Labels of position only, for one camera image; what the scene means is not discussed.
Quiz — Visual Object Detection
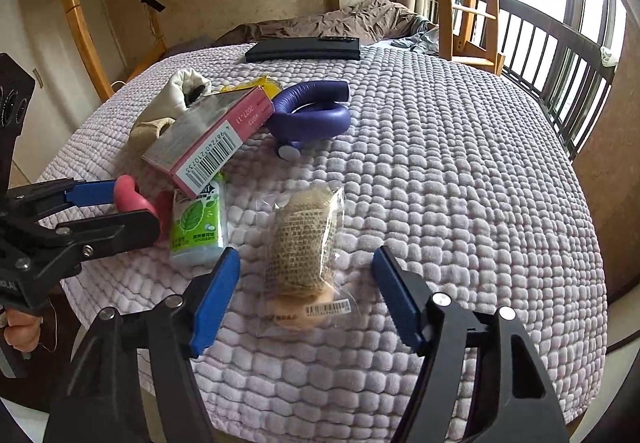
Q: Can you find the dark railing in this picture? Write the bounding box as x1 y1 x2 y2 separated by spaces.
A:
500 0 628 158

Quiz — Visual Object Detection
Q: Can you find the pink curved rubber piece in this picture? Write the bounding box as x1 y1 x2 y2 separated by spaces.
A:
114 175 176 244

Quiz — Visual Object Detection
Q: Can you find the pink cardboard box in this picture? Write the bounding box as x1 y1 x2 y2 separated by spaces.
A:
141 87 276 200

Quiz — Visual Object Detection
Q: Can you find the black flat case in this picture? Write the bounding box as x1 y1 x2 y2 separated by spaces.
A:
245 37 362 64

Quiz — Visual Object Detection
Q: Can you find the white cloth pack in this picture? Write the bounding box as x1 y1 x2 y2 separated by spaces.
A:
152 70 213 121

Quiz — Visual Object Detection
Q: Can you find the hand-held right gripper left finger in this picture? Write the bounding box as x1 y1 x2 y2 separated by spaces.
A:
42 247 242 443

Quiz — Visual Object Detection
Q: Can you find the yellow and white bag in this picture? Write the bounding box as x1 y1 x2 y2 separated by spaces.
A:
220 75 283 101

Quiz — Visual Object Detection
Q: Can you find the lavender quilted blanket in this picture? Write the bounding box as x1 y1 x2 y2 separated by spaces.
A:
37 43 608 441

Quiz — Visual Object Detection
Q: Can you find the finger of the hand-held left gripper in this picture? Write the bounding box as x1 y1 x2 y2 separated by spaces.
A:
10 178 119 224
30 209 162 274

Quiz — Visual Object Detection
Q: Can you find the purple foam tube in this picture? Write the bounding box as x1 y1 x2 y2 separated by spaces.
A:
267 80 352 160

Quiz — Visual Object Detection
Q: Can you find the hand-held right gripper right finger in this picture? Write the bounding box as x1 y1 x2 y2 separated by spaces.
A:
371 245 571 443

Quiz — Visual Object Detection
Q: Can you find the green tissue packet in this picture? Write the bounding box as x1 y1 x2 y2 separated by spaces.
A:
167 175 232 269

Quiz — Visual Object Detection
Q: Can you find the brown duvet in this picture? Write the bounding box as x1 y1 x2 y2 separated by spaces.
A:
215 0 441 46

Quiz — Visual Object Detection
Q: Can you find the grey cloth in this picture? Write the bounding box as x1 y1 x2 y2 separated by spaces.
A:
391 32 441 54

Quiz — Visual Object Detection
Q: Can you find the person's left hand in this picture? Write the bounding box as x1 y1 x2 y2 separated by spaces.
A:
0 310 43 355

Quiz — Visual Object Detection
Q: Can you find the beige rolled cloth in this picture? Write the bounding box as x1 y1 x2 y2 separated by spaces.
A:
128 115 177 156

